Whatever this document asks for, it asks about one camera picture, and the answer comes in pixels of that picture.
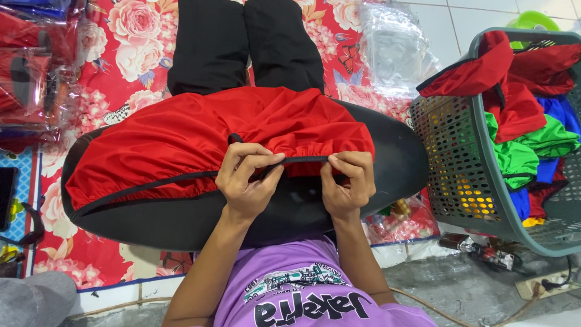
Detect person's right hand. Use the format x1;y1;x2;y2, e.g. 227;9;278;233
320;151;377;221

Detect person's left hand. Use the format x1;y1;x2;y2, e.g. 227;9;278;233
215;143;287;223

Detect red fabric seat cover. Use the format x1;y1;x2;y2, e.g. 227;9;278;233
65;86;376;212

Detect black motorcycle seat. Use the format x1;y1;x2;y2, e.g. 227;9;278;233
60;97;430;253

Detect person's purple printed t-shirt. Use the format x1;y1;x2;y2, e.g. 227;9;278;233
193;236;439;327

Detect grey perforated laundry basket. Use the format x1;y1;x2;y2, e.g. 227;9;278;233
409;27;581;259

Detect person's black trousers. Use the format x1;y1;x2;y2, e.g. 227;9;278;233
166;0;326;96

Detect dark bottle with label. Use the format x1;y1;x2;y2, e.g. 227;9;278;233
438;233;524;272

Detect stack of clear plastic bags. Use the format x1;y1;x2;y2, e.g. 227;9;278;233
358;2;444;99

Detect red floral floor mat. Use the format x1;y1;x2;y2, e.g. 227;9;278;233
32;0;442;292

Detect heap of coloured fabric covers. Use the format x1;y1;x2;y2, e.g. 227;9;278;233
417;30;581;229

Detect beige power strip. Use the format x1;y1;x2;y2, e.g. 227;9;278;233
515;267;581;301

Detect black phone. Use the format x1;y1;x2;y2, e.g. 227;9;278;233
0;167;20;233

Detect pile of packaged red covers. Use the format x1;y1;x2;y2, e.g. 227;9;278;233
0;0;88;153

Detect grey cloth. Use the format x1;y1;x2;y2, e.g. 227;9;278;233
0;271;78;327

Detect green plastic bowl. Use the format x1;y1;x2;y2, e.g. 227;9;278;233
506;10;562;50

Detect black strap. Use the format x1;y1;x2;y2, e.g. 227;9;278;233
0;202;46;246

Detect black plug with cable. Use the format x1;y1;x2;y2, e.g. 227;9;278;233
540;256;574;292

